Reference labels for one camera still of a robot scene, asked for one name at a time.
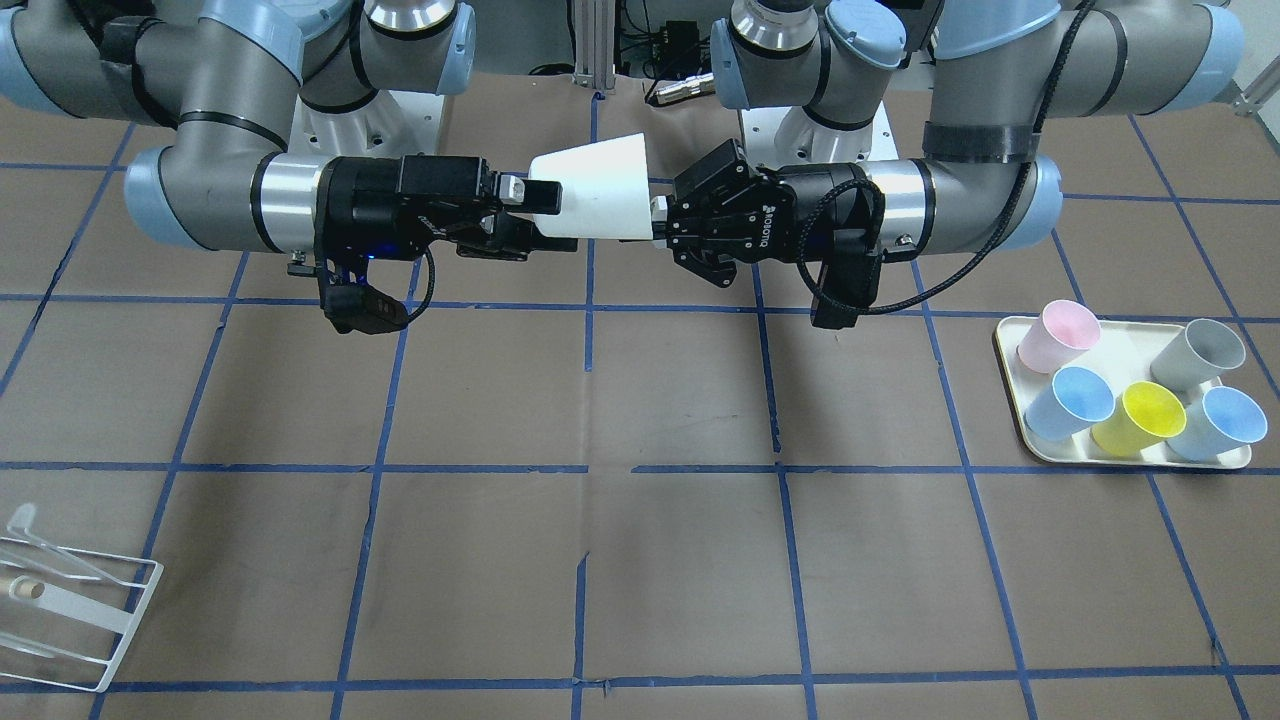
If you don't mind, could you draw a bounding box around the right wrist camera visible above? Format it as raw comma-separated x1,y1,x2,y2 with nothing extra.
317,269,410,334

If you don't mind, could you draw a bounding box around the pink plastic cup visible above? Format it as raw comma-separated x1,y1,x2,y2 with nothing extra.
1016,299,1102,374

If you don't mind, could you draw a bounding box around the aluminium frame post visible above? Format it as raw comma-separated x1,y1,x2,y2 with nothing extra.
570,0,620,94

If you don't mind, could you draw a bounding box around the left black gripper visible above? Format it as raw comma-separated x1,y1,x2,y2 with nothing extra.
650,140,869,287

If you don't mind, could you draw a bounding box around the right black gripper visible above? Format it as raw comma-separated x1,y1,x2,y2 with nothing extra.
315,154,579,266

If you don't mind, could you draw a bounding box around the cream white plastic cup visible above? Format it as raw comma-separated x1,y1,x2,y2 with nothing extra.
527,133,653,241

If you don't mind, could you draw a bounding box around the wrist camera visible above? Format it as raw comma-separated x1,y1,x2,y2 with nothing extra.
805,176,884,331
317,269,410,334

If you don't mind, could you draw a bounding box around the grey plastic cup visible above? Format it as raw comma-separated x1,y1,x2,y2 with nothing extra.
1149,318,1245,392

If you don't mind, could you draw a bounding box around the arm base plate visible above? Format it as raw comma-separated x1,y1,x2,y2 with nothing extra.
289,91,448,158
739,104,899,168

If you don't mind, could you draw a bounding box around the yellow plastic cup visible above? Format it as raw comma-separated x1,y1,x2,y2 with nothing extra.
1091,380,1187,457

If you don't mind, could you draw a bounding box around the light blue plastic cup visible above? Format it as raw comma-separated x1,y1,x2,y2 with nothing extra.
1166,386,1268,461

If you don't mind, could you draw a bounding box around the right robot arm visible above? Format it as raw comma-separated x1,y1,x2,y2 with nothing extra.
3,1,579,282

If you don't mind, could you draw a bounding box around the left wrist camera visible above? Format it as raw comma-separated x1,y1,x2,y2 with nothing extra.
805,176,884,331

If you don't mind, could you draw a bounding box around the white wire cup rack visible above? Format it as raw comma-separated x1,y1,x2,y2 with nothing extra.
1,503,165,693

